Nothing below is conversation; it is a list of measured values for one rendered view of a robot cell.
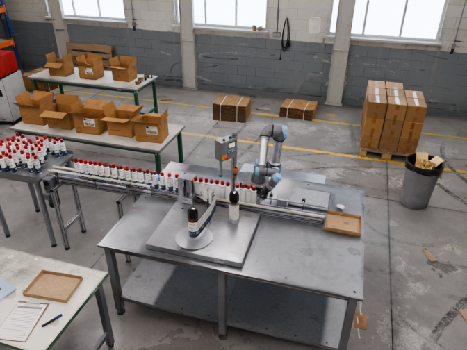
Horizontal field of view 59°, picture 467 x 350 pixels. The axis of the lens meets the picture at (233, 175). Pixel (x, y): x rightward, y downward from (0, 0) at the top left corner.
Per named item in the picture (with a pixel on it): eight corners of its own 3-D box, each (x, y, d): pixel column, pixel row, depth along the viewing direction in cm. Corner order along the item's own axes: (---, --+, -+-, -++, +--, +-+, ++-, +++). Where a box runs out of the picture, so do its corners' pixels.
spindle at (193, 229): (187, 239, 335) (185, 210, 320) (190, 232, 342) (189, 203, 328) (197, 241, 333) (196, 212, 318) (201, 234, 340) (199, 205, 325)
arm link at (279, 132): (265, 167, 411) (272, 121, 376) (280, 169, 410) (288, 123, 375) (265, 175, 401) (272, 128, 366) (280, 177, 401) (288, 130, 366)
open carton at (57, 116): (41, 131, 540) (34, 104, 521) (60, 119, 578) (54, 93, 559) (67, 134, 533) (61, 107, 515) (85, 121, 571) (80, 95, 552)
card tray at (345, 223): (324, 230, 356) (324, 226, 354) (326, 213, 377) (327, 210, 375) (360, 236, 349) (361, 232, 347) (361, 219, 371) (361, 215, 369)
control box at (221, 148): (215, 158, 371) (214, 139, 362) (229, 153, 381) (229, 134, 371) (222, 162, 365) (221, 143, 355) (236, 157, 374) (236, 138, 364)
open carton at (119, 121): (100, 138, 523) (95, 110, 504) (120, 122, 567) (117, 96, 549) (132, 142, 513) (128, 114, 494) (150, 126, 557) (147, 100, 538)
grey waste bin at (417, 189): (397, 208, 529) (407, 167, 498) (395, 191, 565) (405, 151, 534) (432, 214, 519) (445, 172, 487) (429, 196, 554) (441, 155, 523)
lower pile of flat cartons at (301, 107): (278, 117, 793) (279, 106, 782) (285, 107, 836) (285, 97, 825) (312, 121, 774) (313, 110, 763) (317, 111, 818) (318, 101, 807)
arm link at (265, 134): (260, 121, 371) (254, 173, 360) (272, 122, 370) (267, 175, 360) (260, 125, 382) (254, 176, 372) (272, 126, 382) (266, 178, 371)
